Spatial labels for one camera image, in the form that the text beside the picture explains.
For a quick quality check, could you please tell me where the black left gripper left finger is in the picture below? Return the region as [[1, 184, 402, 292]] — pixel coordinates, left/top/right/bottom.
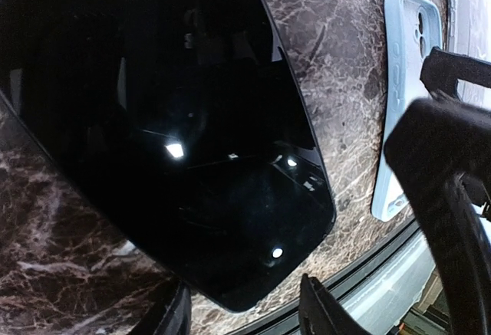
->
[[132, 279, 191, 335]]

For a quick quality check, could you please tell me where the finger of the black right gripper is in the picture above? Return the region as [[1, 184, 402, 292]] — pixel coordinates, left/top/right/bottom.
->
[[420, 47, 490, 99]]

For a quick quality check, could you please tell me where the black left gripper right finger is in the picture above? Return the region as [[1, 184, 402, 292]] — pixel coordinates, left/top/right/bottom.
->
[[298, 274, 368, 335]]

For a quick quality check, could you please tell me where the clear magsafe phone case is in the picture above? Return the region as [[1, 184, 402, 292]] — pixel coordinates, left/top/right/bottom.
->
[[447, 0, 491, 106]]

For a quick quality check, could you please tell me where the light blue phone case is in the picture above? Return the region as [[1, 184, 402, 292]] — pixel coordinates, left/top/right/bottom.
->
[[371, 0, 443, 222]]

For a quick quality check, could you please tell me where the black phone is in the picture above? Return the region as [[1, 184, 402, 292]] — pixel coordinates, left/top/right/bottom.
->
[[1, 0, 336, 313]]

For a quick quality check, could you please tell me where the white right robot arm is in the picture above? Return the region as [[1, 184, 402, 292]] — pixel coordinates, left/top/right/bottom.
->
[[384, 48, 490, 334]]

